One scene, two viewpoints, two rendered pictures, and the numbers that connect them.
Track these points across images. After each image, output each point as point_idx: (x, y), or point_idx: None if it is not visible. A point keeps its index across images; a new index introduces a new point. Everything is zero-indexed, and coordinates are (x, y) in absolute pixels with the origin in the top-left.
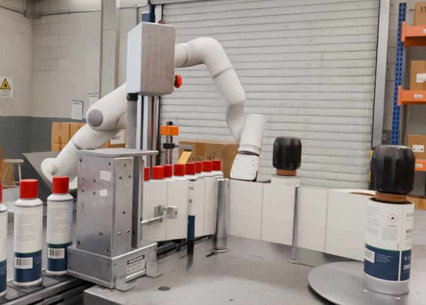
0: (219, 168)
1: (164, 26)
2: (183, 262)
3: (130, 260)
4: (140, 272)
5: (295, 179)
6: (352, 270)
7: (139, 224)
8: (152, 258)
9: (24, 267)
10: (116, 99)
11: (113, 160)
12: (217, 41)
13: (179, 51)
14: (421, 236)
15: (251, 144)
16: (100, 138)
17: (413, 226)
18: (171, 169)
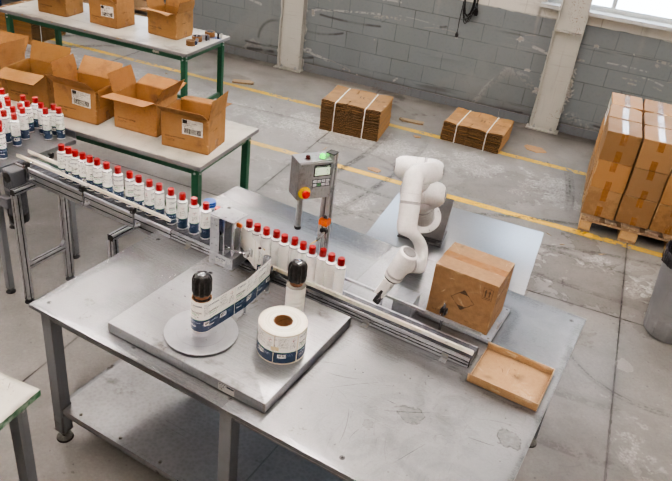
0: (338, 264)
1: (296, 161)
2: (242, 278)
3: (217, 256)
4: (222, 265)
5: (287, 286)
6: (223, 326)
7: (223, 246)
8: (229, 264)
9: None
10: None
11: (210, 215)
12: (410, 174)
13: (403, 169)
14: (361, 422)
15: (387, 269)
16: (421, 205)
17: (194, 310)
18: (293, 241)
